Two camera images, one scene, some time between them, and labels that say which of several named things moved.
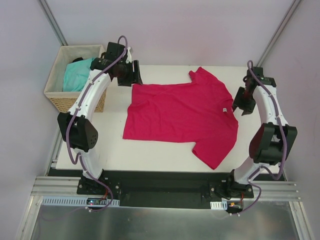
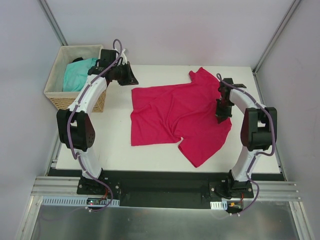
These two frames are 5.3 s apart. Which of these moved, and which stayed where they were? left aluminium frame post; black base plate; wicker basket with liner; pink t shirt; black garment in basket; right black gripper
Moved: right black gripper; pink t shirt
Stayed: black garment in basket; wicker basket with liner; black base plate; left aluminium frame post
